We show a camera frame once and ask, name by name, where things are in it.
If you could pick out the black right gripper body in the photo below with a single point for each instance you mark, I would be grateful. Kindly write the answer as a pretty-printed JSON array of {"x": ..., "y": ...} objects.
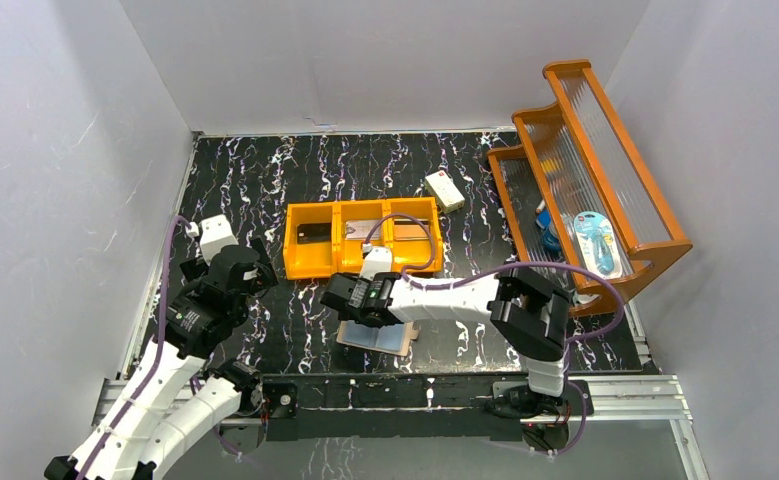
[{"x": 335, "y": 296}]

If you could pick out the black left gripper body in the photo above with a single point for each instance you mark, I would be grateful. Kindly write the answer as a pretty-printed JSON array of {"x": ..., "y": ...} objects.
[{"x": 256, "y": 266}]

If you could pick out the beige leather card holder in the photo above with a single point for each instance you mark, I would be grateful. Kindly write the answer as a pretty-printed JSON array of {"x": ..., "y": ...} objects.
[{"x": 394, "y": 340}]

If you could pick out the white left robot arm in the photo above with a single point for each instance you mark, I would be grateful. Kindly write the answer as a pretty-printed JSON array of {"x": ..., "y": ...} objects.
[{"x": 143, "y": 435}]

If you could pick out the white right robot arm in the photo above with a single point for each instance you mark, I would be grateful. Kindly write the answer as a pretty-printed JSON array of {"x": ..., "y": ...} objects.
[{"x": 527, "y": 309}]

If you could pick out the white card stack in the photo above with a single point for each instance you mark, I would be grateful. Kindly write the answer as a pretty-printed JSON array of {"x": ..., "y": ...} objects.
[{"x": 358, "y": 230}]

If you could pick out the black VIP card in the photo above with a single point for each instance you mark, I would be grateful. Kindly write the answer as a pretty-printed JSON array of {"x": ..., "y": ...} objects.
[{"x": 309, "y": 233}]

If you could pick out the silver card in bin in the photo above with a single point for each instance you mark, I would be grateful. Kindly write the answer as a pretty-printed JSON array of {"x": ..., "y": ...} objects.
[{"x": 409, "y": 230}]

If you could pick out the yellow bin middle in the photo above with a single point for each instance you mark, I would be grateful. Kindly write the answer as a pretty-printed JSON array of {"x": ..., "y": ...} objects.
[{"x": 350, "y": 257}]

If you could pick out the yellow bin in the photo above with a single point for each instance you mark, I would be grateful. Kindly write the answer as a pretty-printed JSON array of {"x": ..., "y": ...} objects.
[
  {"x": 309, "y": 244},
  {"x": 417, "y": 252},
  {"x": 350, "y": 257}
]

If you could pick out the yellow bin left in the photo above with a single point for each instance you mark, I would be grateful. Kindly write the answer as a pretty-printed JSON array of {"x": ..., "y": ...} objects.
[{"x": 309, "y": 244}]

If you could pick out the yellow bin right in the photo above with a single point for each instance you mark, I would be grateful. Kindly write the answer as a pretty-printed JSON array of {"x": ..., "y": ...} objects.
[{"x": 417, "y": 252}]

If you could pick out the small white box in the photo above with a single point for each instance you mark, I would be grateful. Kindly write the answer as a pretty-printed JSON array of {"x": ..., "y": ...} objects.
[{"x": 446, "y": 194}]

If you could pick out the blue item on shelf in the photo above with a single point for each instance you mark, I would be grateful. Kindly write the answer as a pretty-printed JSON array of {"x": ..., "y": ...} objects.
[{"x": 544, "y": 222}]

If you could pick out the orange wooden display shelf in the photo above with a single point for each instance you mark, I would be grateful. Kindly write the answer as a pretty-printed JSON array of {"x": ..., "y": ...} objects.
[{"x": 577, "y": 155}]

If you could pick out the blue packaged item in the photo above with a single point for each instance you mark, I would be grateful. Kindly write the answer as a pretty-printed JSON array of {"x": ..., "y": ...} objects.
[{"x": 597, "y": 244}]

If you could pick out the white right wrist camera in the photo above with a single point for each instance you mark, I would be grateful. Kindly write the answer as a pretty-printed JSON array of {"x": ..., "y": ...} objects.
[{"x": 378, "y": 260}]

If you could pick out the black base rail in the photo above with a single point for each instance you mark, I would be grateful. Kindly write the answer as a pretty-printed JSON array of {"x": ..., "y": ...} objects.
[{"x": 495, "y": 406}]

